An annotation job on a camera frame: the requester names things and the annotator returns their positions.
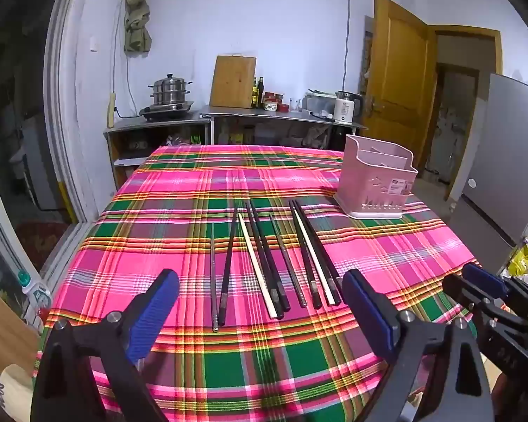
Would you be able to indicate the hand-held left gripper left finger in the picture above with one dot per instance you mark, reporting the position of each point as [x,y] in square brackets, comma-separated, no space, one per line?
[152,312]

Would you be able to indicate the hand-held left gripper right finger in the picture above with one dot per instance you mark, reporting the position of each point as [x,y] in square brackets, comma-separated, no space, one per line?
[369,312]

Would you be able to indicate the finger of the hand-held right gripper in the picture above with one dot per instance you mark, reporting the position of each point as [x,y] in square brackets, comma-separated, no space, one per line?
[484,279]
[462,292]

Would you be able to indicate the thin grey chopstick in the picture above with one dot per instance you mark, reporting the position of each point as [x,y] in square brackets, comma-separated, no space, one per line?
[213,272]

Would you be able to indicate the dark grey chopstick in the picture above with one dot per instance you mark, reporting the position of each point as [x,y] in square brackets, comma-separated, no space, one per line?
[288,263]

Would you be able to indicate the beige chopstick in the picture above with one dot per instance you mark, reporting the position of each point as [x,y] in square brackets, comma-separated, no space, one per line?
[257,268]

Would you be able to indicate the pink plastic utensil holder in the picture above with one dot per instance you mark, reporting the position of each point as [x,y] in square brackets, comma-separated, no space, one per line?
[369,193]

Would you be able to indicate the yellow snack bag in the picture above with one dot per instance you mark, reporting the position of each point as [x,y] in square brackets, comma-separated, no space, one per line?
[524,261]

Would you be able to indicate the grey refrigerator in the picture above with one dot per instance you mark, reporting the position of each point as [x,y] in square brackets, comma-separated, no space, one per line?
[501,176]

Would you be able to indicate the pink plaid tablecloth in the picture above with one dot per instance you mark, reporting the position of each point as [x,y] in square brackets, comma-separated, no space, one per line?
[180,193]

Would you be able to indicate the green cap bottle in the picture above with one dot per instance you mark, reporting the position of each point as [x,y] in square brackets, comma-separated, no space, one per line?
[28,288]

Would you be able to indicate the red rug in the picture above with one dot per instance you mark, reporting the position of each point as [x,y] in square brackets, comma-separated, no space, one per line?
[39,239]

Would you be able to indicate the white container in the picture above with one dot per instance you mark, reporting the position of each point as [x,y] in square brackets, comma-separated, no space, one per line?
[14,389]

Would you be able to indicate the steel gas stove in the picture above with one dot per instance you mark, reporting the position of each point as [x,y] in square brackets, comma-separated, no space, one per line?
[167,112]

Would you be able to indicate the wooden rolling pin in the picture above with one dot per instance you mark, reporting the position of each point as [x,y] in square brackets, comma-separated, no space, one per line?
[111,112]

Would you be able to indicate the white electric kettle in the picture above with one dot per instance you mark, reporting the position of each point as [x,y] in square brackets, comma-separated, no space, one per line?
[346,109]

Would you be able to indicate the clear plastic container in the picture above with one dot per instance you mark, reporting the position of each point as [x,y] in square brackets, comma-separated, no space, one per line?
[319,104]

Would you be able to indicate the wooden door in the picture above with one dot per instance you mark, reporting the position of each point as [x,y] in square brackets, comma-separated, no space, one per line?
[398,79]

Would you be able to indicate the clear drinking glasses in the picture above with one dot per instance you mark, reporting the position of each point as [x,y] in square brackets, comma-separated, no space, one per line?
[295,104]

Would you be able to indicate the steel steamer pot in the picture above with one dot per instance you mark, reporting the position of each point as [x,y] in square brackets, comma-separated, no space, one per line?
[169,90]

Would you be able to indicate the red lid jar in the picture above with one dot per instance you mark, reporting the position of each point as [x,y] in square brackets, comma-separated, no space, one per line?
[284,105]
[270,104]

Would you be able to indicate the dark oil bottle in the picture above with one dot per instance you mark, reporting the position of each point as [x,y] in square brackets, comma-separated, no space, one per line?
[261,92]
[255,94]

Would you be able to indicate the wooden cutting board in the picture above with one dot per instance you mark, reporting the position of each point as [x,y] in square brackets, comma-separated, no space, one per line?
[232,81]

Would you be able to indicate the olive hanging cloth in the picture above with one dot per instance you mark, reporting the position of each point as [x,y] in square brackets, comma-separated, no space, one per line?
[137,13]

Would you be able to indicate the white sliding door frame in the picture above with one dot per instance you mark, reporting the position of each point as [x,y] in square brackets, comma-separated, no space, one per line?
[64,118]

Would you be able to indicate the white wall switch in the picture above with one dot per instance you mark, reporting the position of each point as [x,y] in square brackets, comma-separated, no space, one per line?
[93,44]

